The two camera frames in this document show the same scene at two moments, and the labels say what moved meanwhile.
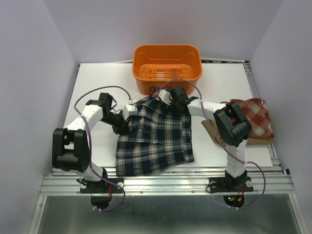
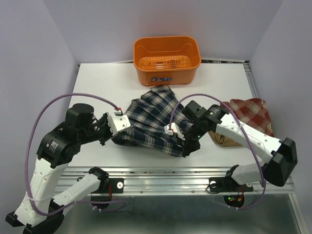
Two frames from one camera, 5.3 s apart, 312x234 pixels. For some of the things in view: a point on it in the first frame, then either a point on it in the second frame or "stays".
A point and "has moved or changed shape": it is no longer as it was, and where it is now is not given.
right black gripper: (170, 108) -> (188, 146)
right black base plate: (240, 184) stays
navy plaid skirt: (160, 137) has moved or changed shape
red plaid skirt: (256, 111) stays
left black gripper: (123, 128) -> (105, 117)
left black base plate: (102, 186) stays
